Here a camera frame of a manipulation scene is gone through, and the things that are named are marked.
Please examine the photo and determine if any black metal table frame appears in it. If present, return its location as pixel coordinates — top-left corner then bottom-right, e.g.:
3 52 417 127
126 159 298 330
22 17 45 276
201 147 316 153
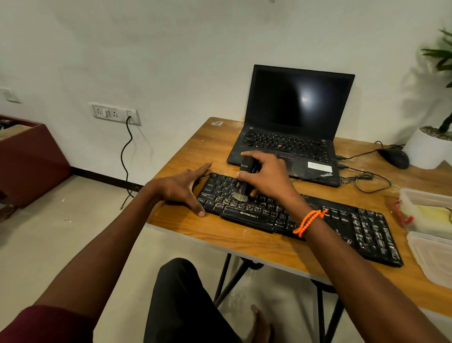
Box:
213 253 345 343

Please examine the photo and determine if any clear plastic container red clip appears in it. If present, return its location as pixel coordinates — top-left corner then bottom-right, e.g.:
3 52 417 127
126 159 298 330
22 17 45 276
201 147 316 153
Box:
394 188 452 239

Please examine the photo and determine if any person's left hand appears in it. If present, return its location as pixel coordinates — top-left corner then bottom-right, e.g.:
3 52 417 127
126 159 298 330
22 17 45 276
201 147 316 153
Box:
150 162 213 218

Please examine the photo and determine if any maroon storage box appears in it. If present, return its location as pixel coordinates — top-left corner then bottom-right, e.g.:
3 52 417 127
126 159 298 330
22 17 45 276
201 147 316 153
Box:
0 115 72 209

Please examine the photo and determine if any orange cord bracelet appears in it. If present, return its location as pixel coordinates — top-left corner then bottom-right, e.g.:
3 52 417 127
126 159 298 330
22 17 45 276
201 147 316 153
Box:
293 209 328 238

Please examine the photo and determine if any clear plastic lid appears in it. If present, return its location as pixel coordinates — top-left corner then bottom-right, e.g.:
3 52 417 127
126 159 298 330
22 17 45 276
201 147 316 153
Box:
407 231 452 289

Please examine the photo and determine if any black laptop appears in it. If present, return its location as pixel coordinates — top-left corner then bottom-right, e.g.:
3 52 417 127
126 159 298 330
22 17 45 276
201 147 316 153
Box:
226 65 355 188

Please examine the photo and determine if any black power cable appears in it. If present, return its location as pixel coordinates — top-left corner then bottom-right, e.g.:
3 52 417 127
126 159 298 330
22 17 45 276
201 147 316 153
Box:
120 116 142 210

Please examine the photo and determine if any person's left forearm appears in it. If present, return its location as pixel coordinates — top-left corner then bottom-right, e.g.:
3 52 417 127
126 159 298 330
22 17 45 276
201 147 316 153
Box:
33 178 165 319

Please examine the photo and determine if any white wall socket panel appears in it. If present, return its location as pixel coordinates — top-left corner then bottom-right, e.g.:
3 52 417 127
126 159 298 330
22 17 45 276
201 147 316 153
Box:
88 102 142 127

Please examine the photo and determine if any black looped usb cable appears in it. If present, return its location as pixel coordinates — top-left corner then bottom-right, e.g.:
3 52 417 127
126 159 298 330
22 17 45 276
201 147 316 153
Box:
292 163 392 194

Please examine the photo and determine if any black dusty computer keyboard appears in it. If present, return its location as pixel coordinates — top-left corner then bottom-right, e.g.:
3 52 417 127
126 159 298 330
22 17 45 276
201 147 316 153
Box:
197 172 404 268

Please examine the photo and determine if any green leafy plant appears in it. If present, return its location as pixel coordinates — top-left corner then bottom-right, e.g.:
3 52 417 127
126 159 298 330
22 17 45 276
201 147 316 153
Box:
421 29 452 133

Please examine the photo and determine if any black cleaning brush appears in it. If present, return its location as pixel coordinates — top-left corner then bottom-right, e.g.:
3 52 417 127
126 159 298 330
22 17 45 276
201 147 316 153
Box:
233 157 260 203

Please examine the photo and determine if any maroon sleeve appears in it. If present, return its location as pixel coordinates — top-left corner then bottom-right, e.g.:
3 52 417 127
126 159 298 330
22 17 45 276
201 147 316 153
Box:
0 305 97 343

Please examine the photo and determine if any person's right hand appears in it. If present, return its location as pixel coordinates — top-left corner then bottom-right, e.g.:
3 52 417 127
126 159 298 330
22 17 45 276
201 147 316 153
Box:
240 151 308 217

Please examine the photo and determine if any white wall switch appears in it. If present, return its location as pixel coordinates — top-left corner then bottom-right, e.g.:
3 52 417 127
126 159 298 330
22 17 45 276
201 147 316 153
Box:
0 88 22 104

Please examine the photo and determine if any person's leg in black trousers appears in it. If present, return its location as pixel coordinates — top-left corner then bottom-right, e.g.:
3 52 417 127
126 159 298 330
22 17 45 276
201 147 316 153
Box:
143 258 243 343

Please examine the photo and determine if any white plant pot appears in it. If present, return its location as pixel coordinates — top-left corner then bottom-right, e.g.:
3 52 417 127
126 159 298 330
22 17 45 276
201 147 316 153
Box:
403 126 452 170

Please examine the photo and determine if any person's bare foot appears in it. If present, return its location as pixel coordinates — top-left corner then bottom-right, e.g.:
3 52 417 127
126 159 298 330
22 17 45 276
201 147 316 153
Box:
249 305 275 343

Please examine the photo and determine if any black computer mouse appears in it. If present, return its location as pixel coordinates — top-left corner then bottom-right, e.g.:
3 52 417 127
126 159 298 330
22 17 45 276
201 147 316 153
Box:
378 148 410 169

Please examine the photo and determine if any person's right forearm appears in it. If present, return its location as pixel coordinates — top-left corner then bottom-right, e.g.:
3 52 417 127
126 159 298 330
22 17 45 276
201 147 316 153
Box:
286 203 452 343

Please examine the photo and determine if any black mouse cable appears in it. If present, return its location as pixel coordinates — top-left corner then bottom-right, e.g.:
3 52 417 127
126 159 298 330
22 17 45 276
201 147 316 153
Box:
335 141 405 160

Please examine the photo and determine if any yellow cloth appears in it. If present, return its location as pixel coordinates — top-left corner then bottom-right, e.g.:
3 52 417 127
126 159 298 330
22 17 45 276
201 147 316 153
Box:
416 206 452 227

